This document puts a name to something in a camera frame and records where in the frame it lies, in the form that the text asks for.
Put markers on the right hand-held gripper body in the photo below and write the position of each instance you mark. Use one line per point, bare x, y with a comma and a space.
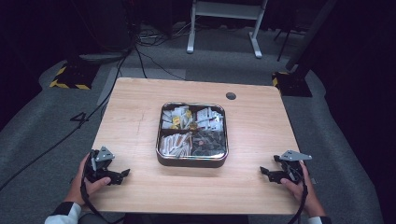
291, 169

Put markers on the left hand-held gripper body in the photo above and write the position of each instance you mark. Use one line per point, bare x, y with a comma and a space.
98, 169

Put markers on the person's left hand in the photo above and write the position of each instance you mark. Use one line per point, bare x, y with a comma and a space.
77, 189

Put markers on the person's right hand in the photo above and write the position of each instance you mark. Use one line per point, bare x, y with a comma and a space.
308, 199

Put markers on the pile of white brown sticks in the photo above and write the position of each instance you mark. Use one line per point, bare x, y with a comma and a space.
175, 144

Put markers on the pile of dark packets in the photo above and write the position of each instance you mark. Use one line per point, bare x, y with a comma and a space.
209, 143

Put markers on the pile of white yellow packets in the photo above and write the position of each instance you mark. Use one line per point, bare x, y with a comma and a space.
176, 119

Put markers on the pile of white red packets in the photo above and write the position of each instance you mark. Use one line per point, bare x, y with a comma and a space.
209, 119

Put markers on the black yellow striped base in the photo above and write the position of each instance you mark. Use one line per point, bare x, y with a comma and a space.
292, 84
73, 77

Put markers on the black tripod stand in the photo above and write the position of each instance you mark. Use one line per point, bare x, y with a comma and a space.
285, 43

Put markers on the grey slanted pole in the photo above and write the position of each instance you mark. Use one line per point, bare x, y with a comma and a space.
311, 34

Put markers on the white metal stand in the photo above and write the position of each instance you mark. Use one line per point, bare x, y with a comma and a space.
230, 11

